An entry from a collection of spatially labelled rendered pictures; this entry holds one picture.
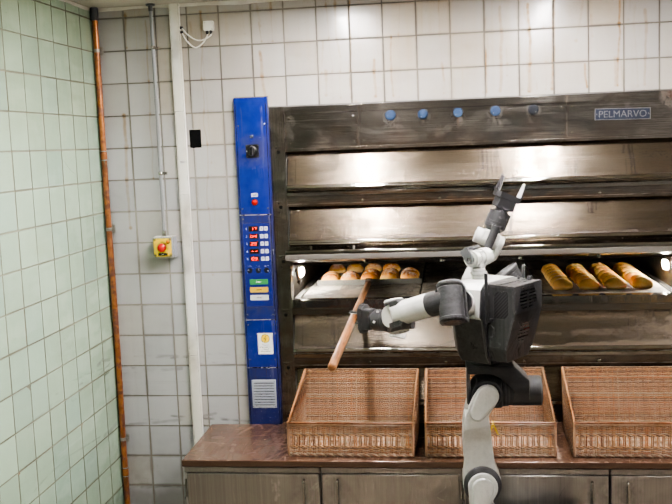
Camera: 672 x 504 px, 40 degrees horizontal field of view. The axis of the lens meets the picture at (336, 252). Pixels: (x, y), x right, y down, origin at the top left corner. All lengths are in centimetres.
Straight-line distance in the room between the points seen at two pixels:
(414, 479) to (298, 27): 210
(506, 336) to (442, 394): 109
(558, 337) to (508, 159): 86
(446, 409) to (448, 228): 85
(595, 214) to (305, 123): 140
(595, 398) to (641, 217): 85
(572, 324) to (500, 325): 111
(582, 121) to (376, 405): 162
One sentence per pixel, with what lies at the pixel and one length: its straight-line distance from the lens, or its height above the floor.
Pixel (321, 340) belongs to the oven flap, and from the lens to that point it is 444.
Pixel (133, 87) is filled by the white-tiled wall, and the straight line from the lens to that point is 457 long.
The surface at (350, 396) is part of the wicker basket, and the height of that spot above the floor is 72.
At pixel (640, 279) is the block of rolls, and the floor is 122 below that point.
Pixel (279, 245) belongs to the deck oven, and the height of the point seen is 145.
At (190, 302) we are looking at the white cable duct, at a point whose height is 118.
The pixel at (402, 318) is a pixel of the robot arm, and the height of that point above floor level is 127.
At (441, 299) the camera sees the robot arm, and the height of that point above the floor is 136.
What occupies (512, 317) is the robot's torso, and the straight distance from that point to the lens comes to 334.
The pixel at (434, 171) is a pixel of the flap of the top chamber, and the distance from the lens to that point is 430.
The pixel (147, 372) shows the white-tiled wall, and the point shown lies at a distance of 469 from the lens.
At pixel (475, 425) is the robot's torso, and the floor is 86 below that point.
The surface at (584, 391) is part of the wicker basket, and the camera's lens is 445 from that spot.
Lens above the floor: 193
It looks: 7 degrees down
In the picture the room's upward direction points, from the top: 2 degrees counter-clockwise
